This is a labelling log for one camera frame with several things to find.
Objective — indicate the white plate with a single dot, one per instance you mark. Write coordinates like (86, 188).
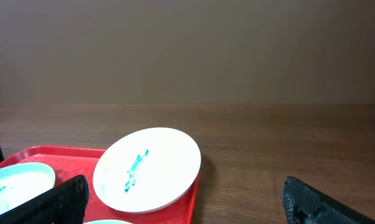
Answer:
(108, 222)
(147, 170)
(22, 182)

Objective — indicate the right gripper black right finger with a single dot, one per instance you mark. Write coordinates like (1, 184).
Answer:
(304, 204)

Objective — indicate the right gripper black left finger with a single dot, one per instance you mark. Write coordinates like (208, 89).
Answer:
(63, 204)

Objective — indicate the red plastic tray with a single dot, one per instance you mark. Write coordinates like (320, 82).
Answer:
(68, 162)

